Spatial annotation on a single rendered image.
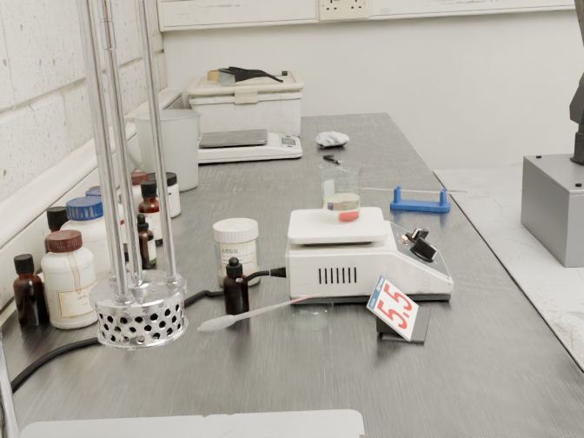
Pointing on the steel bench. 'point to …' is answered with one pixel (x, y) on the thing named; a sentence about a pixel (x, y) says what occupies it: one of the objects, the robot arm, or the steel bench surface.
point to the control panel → (413, 254)
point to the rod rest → (420, 203)
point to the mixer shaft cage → (134, 328)
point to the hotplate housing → (358, 271)
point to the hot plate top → (307, 226)
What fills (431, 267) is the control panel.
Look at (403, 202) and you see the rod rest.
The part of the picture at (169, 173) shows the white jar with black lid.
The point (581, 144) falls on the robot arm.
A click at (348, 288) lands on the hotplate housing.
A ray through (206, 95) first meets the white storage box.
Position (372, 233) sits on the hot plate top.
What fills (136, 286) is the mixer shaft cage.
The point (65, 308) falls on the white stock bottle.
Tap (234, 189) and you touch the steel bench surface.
